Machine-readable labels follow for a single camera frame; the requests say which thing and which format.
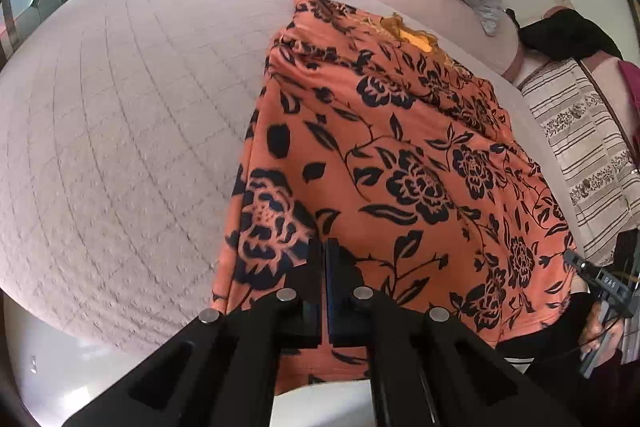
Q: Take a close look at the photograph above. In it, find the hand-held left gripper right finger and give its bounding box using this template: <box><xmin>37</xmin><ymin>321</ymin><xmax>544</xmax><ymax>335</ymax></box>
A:
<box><xmin>325</xmin><ymin>238</ymin><xmax>582</xmax><ymax>427</ymax></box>

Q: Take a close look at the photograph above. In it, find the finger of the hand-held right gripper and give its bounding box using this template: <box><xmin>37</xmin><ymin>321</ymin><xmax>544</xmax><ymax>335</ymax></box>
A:
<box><xmin>564</xmin><ymin>249</ymin><xmax>603</xmax><ymax>282</ymax></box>

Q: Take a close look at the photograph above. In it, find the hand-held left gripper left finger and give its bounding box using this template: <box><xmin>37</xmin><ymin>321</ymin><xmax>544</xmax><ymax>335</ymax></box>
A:
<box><xmin>62</xmin><ymin>238</ymin><xmax>324</xmax><ymax>427</ymax></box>

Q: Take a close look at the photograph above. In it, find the orange black floral garment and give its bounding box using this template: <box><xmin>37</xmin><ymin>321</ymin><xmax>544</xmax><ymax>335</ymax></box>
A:
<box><xmin>210</xmin><ymin>0</ymin><xmax>577</xmax><ymax>397</ymax></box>

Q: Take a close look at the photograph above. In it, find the person's right hand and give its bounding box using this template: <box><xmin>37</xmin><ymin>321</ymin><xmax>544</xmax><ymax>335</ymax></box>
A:
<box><xmin>584</xmin><ymin>304</ymin><xmax>626</xmax><ymax>364</ymax></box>

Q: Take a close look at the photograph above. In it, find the person's dark clothing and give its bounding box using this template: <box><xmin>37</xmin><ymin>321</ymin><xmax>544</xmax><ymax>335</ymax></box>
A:
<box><xmin>495</xmin><ymin>292</ymin><xmax>621</xmax><ymax>427</ymax></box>

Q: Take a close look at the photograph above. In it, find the striped floral cloth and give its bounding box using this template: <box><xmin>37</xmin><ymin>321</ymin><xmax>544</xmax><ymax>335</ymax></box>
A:
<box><xmin>516</xmin><ymin>58</ymin><xmax>640</xmax><ymax>269</ymax></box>

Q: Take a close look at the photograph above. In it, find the magenta cloth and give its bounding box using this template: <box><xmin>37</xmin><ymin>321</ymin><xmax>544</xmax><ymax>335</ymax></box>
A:
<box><xmin>617</xmin><ymin>59</ymin><xmax>640</xmax><ymax>108</ymax></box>

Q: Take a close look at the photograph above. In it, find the black cloth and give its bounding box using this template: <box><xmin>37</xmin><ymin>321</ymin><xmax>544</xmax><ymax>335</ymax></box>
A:
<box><xmin>504</xmin><ymin>7</ymin><xmax>624</xmax><ymax>64</ymax></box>

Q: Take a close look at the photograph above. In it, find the pink quilted bedspread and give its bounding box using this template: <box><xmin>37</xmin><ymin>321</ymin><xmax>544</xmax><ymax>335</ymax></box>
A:
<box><xmin>0</xmin><ymin>0</ymin><xmax>586</xmax><ymax>358</ymax></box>

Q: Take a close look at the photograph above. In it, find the pink pillow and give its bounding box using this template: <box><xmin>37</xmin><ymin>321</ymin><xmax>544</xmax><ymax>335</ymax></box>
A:
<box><xmin>320</xmin><ymin>0</ymin><xmax>527</xmax><ymax>84</ymax></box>

